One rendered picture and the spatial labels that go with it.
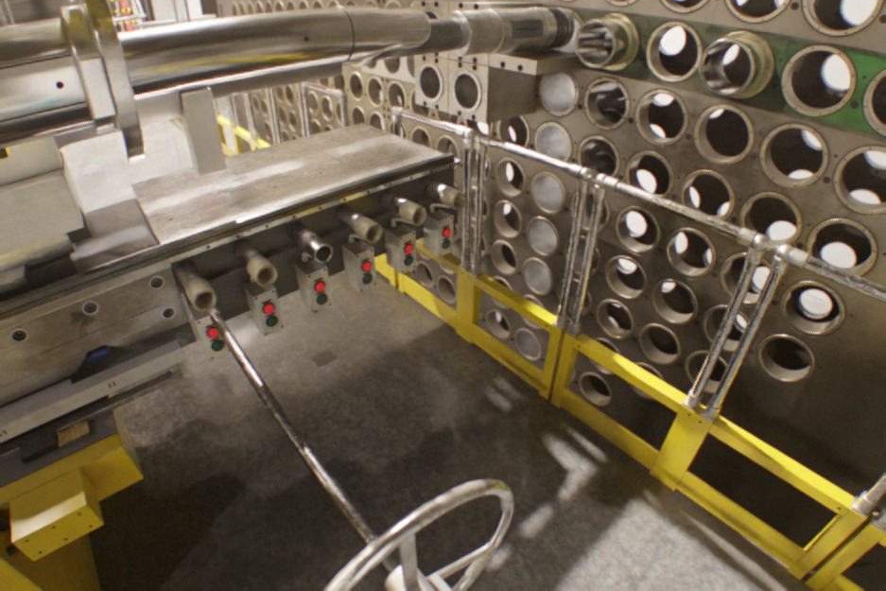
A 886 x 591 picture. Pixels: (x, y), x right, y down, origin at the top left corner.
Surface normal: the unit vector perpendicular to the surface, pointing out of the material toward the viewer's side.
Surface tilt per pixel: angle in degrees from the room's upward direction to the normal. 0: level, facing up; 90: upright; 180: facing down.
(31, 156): 68
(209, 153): 90
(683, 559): 0
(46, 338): 90
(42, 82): 90
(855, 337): 90
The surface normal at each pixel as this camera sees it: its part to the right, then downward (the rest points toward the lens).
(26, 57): 0.56, -0.10
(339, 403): 0.00, -0.84
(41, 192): 0.65, 0.40
